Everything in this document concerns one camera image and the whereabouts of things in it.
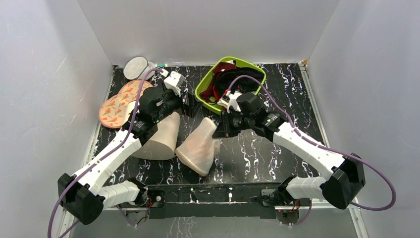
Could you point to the dark red garment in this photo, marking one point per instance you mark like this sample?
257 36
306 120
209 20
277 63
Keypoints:
210 95

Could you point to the white folded garment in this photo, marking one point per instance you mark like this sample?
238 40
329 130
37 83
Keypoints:
224 103

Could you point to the green plastic basket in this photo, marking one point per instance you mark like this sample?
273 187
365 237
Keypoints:
204 83

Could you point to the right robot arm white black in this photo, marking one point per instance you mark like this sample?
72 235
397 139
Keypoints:
340 177

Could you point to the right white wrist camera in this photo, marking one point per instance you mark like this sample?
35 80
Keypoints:
233 105

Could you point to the beige mesh cylindrical laundry bag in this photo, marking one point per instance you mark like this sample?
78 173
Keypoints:
199 149

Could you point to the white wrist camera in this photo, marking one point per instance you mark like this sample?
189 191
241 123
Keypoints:
173 81
233 105

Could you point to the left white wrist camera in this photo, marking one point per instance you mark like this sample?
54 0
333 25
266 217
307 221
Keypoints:
173 81

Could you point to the floral peach bra wash bag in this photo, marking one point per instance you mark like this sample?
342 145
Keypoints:
115 111

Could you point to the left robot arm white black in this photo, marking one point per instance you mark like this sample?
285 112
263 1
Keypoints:
84 194

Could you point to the black lace bra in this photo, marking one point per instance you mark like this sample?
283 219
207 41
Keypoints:
223 79

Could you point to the white grey-trimmed mesh bag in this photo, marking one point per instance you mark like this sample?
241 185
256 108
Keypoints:
137 68

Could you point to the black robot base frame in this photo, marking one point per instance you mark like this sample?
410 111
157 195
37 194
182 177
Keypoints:
210 200

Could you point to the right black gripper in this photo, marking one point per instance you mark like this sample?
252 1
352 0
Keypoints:
226 124

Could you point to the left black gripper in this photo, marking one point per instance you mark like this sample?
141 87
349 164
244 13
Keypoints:
191 109

